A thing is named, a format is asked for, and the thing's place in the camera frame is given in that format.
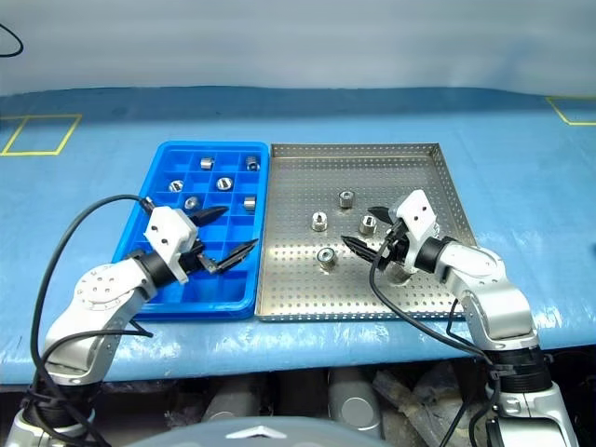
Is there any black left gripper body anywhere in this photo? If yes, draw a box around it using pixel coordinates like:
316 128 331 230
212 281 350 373
178 240 217 277

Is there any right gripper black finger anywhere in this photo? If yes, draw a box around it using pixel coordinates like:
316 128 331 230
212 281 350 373
366 206 398 226
340 235 377 264

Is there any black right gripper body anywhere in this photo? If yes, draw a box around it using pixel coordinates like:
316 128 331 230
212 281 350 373
373 217 412 272

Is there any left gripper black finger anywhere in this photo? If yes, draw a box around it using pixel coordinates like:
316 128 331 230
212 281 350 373
211 237 260 276
189 206 231 228

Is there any blue compartment tray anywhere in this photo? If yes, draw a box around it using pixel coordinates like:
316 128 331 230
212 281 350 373
113 141 271 321

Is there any perforated metal tray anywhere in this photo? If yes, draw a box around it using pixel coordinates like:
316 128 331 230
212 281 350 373
254 142 480 323

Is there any small grey cylinder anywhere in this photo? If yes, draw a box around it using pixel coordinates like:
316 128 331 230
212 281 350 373
201 375 261 424

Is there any crumpled dark plastic wrap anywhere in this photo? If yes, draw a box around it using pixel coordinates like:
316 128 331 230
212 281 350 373
372 361 493 447

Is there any large grey cylinder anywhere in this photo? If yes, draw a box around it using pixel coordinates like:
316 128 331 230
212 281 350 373
327 369 384 440

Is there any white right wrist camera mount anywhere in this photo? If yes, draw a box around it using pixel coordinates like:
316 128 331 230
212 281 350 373
389 188 441 274

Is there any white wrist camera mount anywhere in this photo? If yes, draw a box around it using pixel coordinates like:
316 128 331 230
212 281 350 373
389 188 441 274
143 206 199 286

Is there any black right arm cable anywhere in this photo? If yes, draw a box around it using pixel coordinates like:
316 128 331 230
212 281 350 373
368 223 505 447

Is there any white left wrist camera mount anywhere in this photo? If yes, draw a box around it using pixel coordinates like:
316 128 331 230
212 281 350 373
143 206 199 286

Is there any thin black background cable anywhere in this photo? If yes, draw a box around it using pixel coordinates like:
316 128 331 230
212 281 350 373
0 22 24 59

